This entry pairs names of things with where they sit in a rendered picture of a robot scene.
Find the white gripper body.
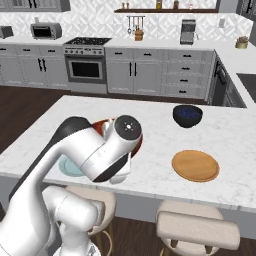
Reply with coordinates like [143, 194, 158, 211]
[109, 155, 132, 185]

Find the black bowl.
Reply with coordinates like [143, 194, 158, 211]
[172, 104, 204, 129]

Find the red plate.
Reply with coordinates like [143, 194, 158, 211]
[91, 118, 145, 159]

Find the beige bar stool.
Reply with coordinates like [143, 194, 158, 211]
[155, 199, 242, 256]
[64, 184, 117, 256]

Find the light blue plate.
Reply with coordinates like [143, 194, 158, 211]
[58, 155, 86, 177]

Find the round wooden plate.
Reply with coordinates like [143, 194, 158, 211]
[171, 149, 221, 183]

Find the grey base cupboard run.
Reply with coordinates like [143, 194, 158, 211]
[104, 46, 216, 100]
[0, 43, 70, 90]

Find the steel oven with hob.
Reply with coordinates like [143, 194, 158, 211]
[62, 36, 113, 95]

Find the black dishwasher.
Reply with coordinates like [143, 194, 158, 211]
[209, 55, 232, 107]

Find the wooden knife block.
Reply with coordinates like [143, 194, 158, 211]
[134, 28, 145, 42]

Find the dark sink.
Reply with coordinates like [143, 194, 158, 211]
[236, 72, 256, 104]

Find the silver coffee machine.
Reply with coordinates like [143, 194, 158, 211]
[179, 18, 197, 46]

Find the silver toaster oven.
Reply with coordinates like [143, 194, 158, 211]
[30, 22, 63, 41]

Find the potted plant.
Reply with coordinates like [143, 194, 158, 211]
[234, 35, 250, 50]

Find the silver toaster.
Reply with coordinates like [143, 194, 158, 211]
[0, 25, 15, 40]

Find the rail with hanging tools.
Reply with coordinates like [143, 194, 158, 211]
[126, 14, 146, 35]

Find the brown wooden wall shelf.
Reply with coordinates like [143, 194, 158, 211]
[113, 8, 220, 15]

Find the grey wall cupboard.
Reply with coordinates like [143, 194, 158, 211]
[0, 0, 72, 13]

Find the dark wall cupboard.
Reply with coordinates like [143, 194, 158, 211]
[235, 0, 256, 25]

